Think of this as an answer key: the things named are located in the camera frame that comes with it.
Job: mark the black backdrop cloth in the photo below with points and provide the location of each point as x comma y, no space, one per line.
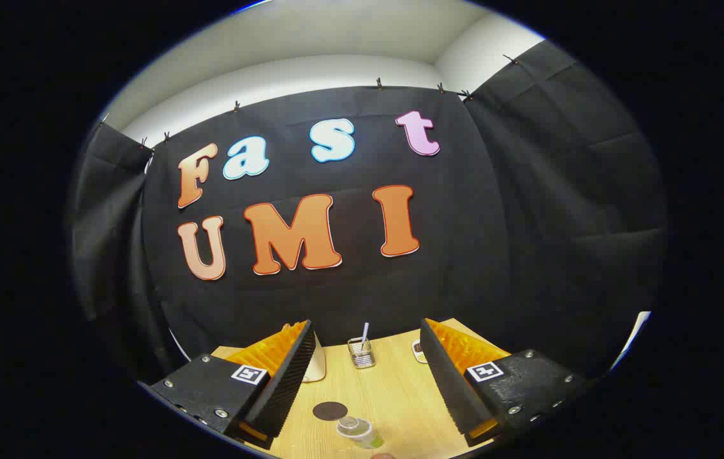
464,210

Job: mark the clear plastic juice bottle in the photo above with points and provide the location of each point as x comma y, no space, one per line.
356,431

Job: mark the white divided bean dish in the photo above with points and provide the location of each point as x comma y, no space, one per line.
419,350

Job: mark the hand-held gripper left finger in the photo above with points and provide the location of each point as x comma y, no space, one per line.
288,382

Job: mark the white toaster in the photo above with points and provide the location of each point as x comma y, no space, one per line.
316,366

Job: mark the wooden table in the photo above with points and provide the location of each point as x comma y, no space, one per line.
393,401

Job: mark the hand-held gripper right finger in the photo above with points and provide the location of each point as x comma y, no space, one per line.
444,382

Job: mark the dark round coaster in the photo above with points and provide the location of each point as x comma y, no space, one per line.
330,411

